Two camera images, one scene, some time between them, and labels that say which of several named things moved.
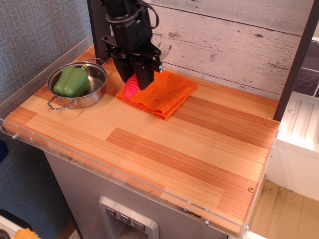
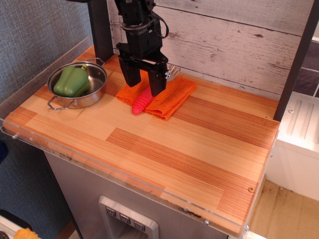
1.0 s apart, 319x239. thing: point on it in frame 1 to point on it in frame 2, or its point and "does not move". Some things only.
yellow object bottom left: (25, 233) does not move
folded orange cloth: (169, 92) does not move
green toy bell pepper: (72, 82) does not move
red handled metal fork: (131, 86) to (143, 103)
